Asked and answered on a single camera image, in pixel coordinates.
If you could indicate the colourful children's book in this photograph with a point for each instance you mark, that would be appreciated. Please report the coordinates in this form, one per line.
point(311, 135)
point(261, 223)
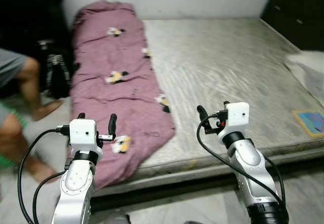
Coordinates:
point(311, 123)

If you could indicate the white pillow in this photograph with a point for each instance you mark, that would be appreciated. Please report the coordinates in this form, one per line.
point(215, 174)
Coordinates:
point(309, 75)

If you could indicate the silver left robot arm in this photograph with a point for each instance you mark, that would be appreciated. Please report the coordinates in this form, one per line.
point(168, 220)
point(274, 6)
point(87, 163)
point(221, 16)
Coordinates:
point(76, 183)

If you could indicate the black white tripod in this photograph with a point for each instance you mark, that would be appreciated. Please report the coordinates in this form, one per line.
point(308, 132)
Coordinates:
point(55, 70)

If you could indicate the white quilted mattress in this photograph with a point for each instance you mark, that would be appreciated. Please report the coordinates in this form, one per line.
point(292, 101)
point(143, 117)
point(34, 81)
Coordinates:
point(223, 67)

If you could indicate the pink cartoon print quilt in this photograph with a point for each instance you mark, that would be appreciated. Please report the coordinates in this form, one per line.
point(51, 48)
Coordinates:
point(111, 57)

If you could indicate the person in green clothes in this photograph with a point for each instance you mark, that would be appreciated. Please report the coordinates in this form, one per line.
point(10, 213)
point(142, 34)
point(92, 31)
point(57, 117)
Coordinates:
point(12, 138)

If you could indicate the grey left robot leg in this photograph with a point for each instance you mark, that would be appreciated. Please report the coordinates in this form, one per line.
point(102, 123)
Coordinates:
point(116, 219)

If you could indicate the grey robot leg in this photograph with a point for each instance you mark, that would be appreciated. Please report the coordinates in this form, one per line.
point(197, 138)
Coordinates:
point(193, 222)
point(116, 219)

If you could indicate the grey right robot leg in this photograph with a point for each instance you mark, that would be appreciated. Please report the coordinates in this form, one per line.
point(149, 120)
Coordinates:
point(193, 222)

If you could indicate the black tufted headboard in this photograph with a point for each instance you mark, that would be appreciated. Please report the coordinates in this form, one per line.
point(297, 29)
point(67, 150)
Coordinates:
point(298, 11)

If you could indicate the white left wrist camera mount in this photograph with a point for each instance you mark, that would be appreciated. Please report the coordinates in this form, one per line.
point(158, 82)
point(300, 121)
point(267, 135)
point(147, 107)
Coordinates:
point(83, 132)

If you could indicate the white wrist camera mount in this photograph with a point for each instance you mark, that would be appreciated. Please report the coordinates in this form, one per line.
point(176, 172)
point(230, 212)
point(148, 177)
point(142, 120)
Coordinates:
point(235, 117)
point(83, 132)

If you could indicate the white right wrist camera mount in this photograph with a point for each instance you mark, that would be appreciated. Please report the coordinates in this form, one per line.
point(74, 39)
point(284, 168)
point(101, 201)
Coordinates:
point(235, 117)

